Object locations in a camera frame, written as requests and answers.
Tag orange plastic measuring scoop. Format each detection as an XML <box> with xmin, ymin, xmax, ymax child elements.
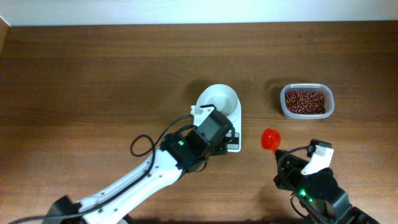
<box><xmin>261</xmin><ymin>128</ymin><xmax>281</xmax><ymax>153</ymax></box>

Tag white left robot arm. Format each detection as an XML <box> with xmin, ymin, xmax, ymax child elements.
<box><xmin>43</xmin><ymin>107</ymin><xmax>236</xmax><ymax>223</ymax></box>

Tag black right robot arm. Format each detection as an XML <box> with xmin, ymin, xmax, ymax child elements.
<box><xmin>274</xmin><ymin>147</ymin><xmax>378</xmax><ymax>224</ymax></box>

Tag white digital kitchen scale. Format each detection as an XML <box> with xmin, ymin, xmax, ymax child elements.
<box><xmin>226</xmin><ymin>109</ymin><xmax>242</xmax><ymax>153</ymax></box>

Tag red beans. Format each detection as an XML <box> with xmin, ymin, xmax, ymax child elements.
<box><xmin>284</xmin><ymin>90</ymin><xmax>326</xmax><ymax>115</ymax></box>

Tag clear plastic container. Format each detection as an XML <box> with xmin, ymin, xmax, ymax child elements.
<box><xmin>280</xmin><ymin>83</ymin><xmax>335</xmax><ymax>119</ymax></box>

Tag white round bowl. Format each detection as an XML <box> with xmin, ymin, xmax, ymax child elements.
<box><xmin>197</xmin><ymin>84</ymin><xmax>241</xmax><ymax>121</ymax></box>

